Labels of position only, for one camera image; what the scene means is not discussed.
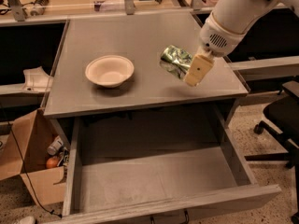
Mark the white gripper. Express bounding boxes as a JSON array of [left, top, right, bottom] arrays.
[[184, 12, 247, 87]]

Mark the crushed green soda can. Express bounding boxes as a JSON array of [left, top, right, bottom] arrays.
[[160, 45, 192, 80]]

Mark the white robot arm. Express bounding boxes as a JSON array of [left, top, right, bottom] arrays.
[[184, 0, 299, 87]]

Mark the grey cabinet top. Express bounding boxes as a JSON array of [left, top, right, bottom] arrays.
[[45, 11, 248, 119]]

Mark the open grey wooden drawer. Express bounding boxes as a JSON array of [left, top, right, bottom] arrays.
[[62, 104, 280, 224]]

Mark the white paper bowl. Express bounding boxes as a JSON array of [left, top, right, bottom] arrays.
[[85, 55, 135, 88]]

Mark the black office chair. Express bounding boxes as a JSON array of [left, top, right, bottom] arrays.
[[245, 81, 299, 224]]

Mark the white curved plastic part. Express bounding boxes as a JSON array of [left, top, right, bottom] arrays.
[[21, 66, 53, 93]]

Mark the white bottle in box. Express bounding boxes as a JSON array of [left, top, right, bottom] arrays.
[[47, 136, 64, 156]]

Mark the orange fruit in box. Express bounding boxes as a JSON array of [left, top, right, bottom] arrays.
[[46, 156, 59, 169]]

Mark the brown cardboard box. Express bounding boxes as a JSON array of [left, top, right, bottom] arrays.
[[0, 109, 66, 205]]

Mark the white computer mouse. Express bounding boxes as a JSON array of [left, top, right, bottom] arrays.
[[13, 216, 36, 224]]

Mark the black drawer handle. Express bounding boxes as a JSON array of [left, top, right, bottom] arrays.
[[149, 210, 190, 224]]

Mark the black cable on floor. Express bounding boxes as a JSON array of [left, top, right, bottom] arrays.
[[0, 103, 64, 218]]

